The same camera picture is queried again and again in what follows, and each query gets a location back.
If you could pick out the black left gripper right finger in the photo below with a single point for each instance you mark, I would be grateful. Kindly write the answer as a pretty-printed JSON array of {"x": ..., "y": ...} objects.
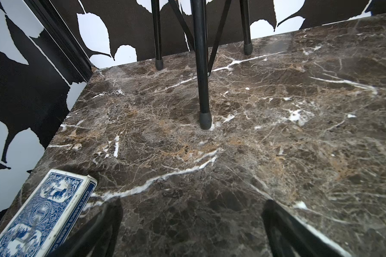
[{"x": 287, "y": 236}]

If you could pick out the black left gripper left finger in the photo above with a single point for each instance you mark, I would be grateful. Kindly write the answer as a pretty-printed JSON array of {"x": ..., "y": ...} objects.
[{"x": 98, "y": 237}]

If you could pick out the black music stand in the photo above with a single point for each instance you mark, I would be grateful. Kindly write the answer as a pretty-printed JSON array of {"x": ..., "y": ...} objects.
[{"x": 199, "y": 43}]

